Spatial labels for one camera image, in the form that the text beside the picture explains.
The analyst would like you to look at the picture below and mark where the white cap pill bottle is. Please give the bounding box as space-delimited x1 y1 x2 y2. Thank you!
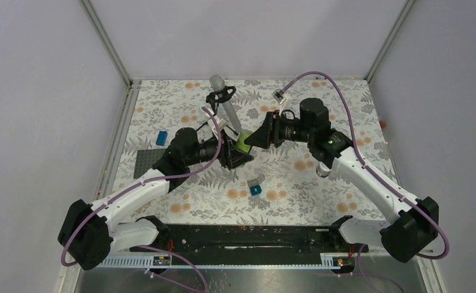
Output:
316 162 332 178

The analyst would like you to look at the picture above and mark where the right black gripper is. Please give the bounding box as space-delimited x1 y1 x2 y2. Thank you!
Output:
244 110 313 150

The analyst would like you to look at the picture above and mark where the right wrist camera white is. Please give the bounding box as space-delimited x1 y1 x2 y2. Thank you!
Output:
272 89 292 116

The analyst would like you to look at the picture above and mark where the black microphone tripod stand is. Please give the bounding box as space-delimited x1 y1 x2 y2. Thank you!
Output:
205 85 241 137

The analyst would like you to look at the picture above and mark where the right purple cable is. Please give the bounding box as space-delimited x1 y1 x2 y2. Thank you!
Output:
282 71 450 259

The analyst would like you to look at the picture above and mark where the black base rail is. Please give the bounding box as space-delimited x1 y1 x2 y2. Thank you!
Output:
149 224 361 258

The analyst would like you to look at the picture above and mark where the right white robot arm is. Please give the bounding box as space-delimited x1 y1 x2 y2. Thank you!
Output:
245 98 439 262

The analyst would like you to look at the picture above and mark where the grey microphone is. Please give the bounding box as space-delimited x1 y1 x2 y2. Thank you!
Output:
209 74 242 135

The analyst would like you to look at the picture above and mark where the grey lego baseplate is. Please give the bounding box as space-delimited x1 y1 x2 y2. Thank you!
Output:
133 148 165 179

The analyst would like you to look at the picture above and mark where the green pill bottle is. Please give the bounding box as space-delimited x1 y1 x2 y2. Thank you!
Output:
235 129 252 153

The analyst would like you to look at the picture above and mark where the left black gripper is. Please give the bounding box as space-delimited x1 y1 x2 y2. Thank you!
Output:
186 129 254 170

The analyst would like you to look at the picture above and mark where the blue lego brick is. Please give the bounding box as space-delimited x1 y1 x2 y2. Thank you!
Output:
155 131 168 147

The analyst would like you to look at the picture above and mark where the white cable duct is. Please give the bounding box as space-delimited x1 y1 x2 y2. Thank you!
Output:
97 250 350 270

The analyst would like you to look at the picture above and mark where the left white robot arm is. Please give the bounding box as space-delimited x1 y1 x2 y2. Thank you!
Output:
57 128 254 270

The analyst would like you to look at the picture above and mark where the floral table mat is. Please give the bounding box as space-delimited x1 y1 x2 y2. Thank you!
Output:
112 78 395 225

